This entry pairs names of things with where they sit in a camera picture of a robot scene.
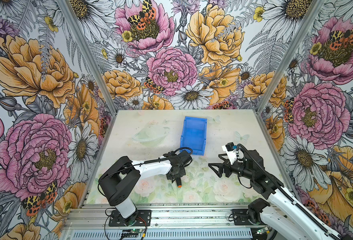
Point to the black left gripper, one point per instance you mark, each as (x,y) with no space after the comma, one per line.
(182,173)

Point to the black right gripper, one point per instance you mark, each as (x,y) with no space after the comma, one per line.
(220,165)

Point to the orange black handled screwdriver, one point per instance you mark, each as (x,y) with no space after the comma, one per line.
(178,182)

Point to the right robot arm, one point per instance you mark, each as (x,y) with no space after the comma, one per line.
(277,207)

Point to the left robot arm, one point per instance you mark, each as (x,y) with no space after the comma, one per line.
(117,183)

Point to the blue plastic bin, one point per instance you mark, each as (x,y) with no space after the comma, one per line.
(193,135)

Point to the green circuit board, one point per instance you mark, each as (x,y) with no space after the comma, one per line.
(131,233)

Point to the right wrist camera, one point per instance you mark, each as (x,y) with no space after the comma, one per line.
(231,151)

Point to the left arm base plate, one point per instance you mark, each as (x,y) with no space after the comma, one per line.
(140,218)

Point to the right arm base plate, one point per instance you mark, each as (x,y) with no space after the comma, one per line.
(241,217)

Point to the aluminium front frame rail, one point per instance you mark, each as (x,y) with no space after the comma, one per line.
(167,223)

